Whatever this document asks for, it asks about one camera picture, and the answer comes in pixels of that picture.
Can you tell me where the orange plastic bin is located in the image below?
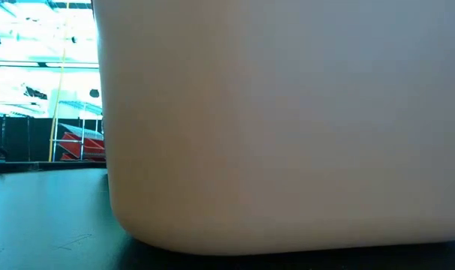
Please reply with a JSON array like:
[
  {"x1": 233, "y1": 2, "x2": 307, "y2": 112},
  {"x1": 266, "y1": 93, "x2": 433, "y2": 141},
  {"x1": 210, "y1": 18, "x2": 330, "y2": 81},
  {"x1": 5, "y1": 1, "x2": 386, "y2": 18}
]
[{"x1": 91, "y1": 0, "x2": 455, "y2": 257}]

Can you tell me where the black ceiling fixture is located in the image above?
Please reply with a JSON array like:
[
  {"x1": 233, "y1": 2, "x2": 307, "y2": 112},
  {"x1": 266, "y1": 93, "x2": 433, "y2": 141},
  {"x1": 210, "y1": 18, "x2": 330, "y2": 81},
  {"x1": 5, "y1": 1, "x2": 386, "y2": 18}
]
[{"x1": 23, "y1": 85, "x2": 48, "y2": 101}]

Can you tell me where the black room divider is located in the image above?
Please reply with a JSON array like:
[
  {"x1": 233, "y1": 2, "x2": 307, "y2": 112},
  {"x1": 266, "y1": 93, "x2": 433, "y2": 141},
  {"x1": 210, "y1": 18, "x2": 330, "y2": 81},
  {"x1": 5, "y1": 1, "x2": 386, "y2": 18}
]
[{"x1": 0, "y1": 115, "x2": 104, "y2": 162}]

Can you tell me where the wire rack with red bins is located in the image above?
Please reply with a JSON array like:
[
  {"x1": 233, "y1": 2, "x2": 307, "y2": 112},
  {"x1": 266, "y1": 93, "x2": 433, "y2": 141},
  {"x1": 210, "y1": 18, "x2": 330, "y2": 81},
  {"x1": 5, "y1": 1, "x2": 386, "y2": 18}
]
[{"x1": 50, "y1": 100, "x2": 107, "y2": 163}]

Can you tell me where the yellow cable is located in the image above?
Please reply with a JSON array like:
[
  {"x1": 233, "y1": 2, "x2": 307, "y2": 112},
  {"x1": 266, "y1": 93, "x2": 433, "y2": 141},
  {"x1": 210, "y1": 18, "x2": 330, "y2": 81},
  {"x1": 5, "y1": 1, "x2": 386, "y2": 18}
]
[{"x1": 48, "y1": 0, "x2": 71, "y2": 163}]

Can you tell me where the black aluminium table frame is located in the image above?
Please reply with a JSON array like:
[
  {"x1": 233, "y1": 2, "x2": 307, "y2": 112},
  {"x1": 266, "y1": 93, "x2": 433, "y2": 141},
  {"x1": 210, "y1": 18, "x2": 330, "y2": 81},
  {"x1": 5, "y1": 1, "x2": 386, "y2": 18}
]
[{"x1": 0, "y1": 160, "x2": 107, "y2": 176}]

